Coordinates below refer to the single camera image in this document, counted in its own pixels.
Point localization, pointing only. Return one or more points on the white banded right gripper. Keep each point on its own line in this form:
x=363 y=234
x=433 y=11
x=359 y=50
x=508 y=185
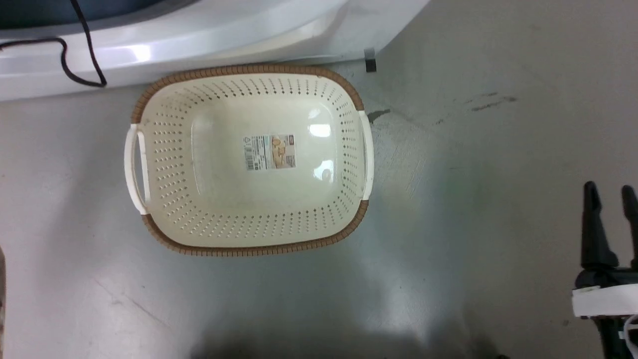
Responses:
x=605 y=299

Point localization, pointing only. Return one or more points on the cream perforated laundry basket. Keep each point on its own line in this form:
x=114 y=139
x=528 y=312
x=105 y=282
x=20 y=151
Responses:
x=219 y=199

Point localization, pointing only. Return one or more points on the white washing machine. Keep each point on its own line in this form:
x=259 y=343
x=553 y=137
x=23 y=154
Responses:
x=209 y=35

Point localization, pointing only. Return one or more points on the black tape piece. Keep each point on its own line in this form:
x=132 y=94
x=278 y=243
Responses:
x=370 y=61

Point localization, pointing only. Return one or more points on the printed label sticker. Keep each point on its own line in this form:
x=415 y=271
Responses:
x=269 y=152

